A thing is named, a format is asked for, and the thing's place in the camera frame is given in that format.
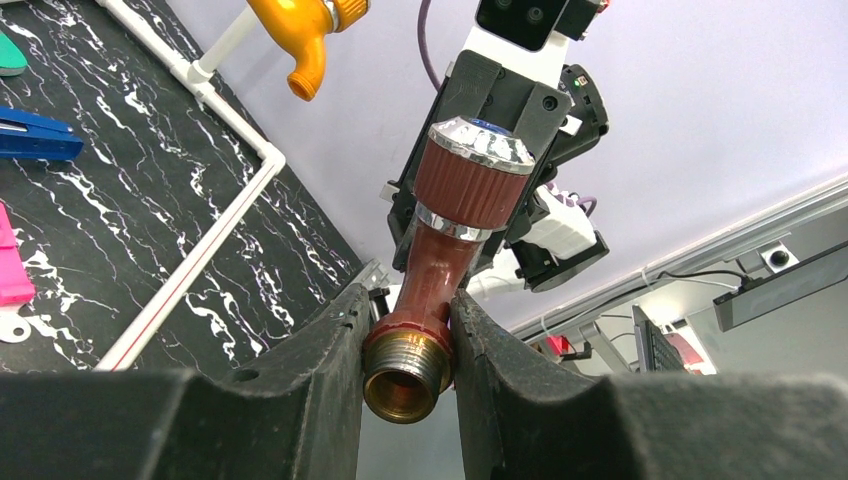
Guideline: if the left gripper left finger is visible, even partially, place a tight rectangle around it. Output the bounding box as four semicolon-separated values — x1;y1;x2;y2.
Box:
1;284;371;479

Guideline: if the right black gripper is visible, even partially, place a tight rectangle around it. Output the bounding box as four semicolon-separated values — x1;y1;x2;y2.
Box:
387;50;572;273

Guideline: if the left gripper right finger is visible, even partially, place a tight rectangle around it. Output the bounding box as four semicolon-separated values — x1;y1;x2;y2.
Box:
451;293;847;479

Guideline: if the brown plastic faucet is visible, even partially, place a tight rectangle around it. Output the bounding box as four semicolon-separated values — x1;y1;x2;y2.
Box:
363;116;535;424

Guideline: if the white PVC pipe frame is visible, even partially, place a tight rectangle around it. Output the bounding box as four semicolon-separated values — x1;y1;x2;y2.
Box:
92;0;287;372

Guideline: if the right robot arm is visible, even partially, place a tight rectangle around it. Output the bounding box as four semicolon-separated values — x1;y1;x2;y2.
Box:
387;50;609;293

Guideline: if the red object in background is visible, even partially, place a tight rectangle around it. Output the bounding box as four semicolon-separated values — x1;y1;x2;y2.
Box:
542;335;576;356

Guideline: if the orange plastic faucet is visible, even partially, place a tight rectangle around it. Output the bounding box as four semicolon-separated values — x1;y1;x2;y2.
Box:
247;0;370;101

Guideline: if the white barcode label tag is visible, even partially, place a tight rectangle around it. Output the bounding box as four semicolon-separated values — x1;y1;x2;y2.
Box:
0;310;32;344

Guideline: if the pink plastic clip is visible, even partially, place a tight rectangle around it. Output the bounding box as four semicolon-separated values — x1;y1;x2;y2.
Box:
1;204;36;307

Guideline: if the blue stapler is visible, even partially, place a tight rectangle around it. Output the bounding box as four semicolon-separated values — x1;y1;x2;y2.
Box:
1;107;85;161

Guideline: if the teal green eraser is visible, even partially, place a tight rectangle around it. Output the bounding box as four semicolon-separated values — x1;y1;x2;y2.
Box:
0;33;28;77

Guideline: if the aluminium frame rail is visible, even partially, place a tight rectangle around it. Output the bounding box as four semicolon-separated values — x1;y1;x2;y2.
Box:
486;173;847;342

